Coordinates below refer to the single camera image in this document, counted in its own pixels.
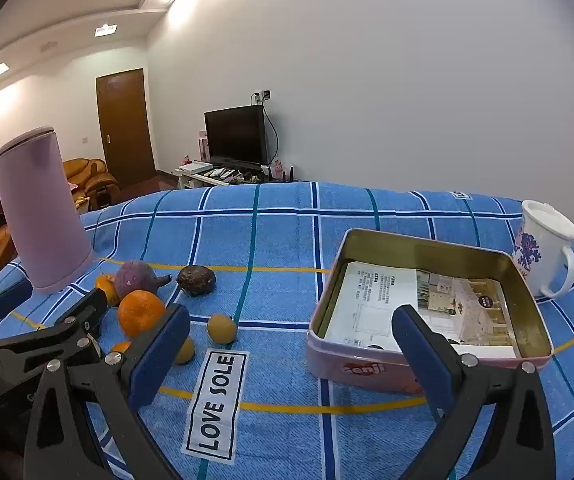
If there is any black power cable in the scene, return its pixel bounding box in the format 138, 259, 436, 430
262, 102, 280, 166

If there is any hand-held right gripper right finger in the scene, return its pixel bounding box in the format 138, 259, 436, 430
391, 304, 558, 480

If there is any smooth orange with stem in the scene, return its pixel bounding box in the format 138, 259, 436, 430
94, 273, 122, 307

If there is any purple round fruit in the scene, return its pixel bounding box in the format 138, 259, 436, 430
114, 260, 173, 301

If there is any white lettered cloth label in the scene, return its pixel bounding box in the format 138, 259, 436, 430
182, 348, 250, 461

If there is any brown wooden door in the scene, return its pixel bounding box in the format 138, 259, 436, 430
95, 68, 158, 188

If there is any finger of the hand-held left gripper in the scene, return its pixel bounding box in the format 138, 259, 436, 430
0, 279, 34, 348
0, 287, 110, 378

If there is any blue plaid blanket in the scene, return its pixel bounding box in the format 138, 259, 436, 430
0, 180, 574, 480

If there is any pink metal tin box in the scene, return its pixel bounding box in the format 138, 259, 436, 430
307, 228, 554, 395

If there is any black flat television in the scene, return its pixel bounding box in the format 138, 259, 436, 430
204, 105, 270, 167

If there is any rough-skinned orange mandarin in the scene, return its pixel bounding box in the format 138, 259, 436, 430
118, 290, 168, 339

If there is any dark brown passion fruit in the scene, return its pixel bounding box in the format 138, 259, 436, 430
176, 265, 217, 297

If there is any purple electric kettle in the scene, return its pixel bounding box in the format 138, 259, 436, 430
0, 126, 94, 295

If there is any printed paper leaflet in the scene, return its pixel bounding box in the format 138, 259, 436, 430
324, 261, 523, 359

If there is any small yellow-brown longan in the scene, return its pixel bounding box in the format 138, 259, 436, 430
207, 314, 238, 345
173, 337, 195, 365

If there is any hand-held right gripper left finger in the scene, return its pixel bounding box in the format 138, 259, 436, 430
23, 304, 191, 480

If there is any white television stand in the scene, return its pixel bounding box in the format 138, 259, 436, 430
176, 162, 313, 191

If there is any black router with antennas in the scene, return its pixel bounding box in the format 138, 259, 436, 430
264, 164, 295, 183

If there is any white floral mug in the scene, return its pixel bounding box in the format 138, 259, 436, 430
511, 200, 574, 299

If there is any brown leather armchair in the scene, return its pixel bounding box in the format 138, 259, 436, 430
62, 158, 118, 211

